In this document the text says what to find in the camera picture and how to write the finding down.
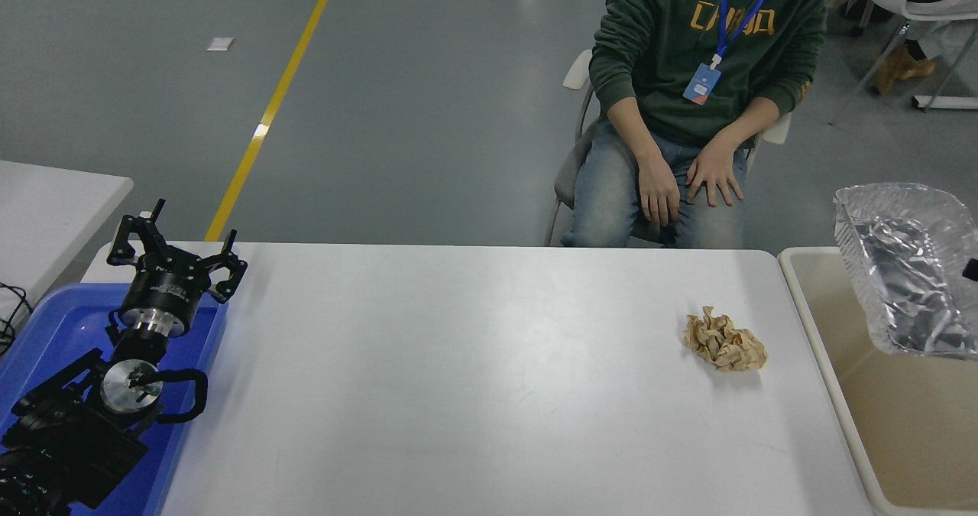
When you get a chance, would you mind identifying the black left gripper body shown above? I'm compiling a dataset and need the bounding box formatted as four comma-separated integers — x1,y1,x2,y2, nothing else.
120,260,211,326

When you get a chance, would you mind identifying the tan paper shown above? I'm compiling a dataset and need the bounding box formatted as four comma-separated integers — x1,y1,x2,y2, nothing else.
683,306,768,372

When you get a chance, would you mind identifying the person's left hand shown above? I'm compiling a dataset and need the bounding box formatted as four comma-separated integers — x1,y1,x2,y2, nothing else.
685,140,744,209

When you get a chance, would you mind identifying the person's right hand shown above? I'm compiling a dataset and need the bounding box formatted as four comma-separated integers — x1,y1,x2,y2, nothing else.
638,149,682,228

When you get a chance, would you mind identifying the white side table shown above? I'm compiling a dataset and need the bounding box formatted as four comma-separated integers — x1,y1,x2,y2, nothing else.
0,158,134,314

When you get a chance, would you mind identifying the blue plastic tray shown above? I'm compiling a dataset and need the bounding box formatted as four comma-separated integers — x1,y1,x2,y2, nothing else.
0,283,230,516

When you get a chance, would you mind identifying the large pale plastic bin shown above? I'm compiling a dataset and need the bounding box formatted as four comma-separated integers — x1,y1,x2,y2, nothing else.
779,247,978,516

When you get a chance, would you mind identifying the tan boot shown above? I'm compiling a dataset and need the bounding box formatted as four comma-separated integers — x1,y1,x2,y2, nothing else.
876,44,937,95

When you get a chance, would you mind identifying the seated person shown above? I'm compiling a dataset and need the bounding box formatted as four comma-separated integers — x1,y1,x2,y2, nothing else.
562,0,830,249

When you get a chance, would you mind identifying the white and grey chair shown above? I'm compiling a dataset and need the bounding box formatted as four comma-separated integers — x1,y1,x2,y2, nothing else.
544,48,792,247

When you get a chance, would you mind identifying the black cable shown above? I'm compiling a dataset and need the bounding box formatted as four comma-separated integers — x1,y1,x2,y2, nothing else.
0,281,33,358

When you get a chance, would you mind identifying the blue lanyard with badge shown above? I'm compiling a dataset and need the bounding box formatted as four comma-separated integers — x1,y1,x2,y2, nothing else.
683,0,780,105

